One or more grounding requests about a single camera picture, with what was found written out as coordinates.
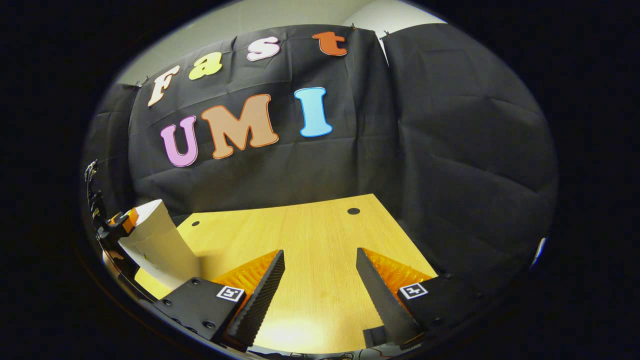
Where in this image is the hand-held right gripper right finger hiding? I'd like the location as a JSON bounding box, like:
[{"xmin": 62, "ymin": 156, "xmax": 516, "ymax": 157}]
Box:
[{"xmin": 355, "ymin": 247, "xmax": 494, "ymax": 349}]

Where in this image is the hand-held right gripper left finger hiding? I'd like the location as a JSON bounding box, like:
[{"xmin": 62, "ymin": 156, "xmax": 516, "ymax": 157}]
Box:
[{"xmin": 151, "ymin": 249, "xmax": 286, "ymax": 352}]

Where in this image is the white desktop garbage bin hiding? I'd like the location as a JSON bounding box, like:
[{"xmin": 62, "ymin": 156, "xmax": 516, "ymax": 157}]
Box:
[{"xmin": 117, "ymin": 198, "xmax": 202, "ymax": 292}]

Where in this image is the wooden desktop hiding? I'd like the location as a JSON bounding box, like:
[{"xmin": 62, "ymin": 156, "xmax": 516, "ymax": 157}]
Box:
[{"xmin": 134, "ymin": 193, "xmax": 440, "ymax": 355}]

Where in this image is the black backdrop cloth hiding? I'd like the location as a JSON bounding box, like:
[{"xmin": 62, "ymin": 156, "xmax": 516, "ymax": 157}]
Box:
[{"xmin": 82, "ymin": 22, "xmax": 558, "ymax": 296}]

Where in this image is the black desk bracket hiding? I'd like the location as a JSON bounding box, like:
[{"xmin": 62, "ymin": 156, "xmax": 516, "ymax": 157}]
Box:
[{"xmin": 362, "ymin": 325, "xmax": 390, "ymax": 349}]

